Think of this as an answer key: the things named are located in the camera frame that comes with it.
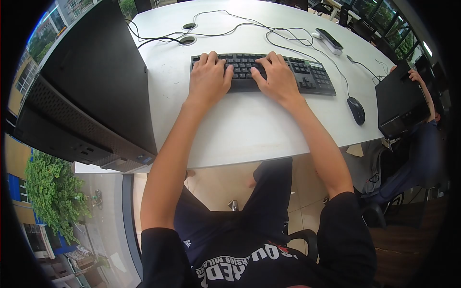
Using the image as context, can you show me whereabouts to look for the person's left hand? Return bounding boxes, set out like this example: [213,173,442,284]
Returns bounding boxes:
[187,51,235,106]

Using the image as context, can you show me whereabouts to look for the person's right hand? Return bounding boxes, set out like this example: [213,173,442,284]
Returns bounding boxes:
[250,51,303,108]

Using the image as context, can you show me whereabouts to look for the person's right thumb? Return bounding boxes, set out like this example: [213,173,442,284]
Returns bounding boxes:
[250,66,267,88]

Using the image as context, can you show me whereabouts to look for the black computer keyboard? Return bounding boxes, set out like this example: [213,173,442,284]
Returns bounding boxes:
[190,53,337,97]

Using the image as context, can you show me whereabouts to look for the black phone on white stand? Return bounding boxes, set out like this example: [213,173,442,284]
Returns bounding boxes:
[311,28,344,55]

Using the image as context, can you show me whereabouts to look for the black computer mouse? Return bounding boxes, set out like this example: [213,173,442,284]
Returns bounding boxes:
[346,96,366,126]

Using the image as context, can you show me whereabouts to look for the large black computer case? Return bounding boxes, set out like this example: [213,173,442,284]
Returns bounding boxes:
[12,0,158,174]

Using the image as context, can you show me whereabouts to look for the small black computer case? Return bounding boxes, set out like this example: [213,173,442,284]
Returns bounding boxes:
[375,60,431,139]

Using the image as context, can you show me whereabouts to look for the window row with trees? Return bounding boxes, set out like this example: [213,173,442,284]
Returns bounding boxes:
[355,0,434,63]

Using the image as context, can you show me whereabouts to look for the person's legs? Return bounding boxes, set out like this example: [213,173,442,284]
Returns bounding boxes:
[174,158,294,265]

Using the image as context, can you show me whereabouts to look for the black office chair with armrest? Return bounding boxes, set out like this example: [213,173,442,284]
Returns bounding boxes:
[228,199,320,263]

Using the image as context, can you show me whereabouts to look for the window with street view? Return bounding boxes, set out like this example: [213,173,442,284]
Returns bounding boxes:
[4,0,143,288]

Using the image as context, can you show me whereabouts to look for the person's body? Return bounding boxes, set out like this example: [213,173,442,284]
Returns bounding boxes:
[137,192,377,288]

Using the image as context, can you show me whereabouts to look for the black keyboard cable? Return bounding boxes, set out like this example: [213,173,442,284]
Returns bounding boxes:
[125,10,321,62]

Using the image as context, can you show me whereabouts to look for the black mouse cable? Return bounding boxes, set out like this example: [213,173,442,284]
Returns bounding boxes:
[266,27,352,98]

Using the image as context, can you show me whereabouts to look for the thin black cable with plug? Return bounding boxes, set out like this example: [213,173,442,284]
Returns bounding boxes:
[346,55,390,83]

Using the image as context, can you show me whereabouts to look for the black chair with curved frame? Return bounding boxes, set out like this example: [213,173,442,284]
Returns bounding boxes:
[359,192,433,229]

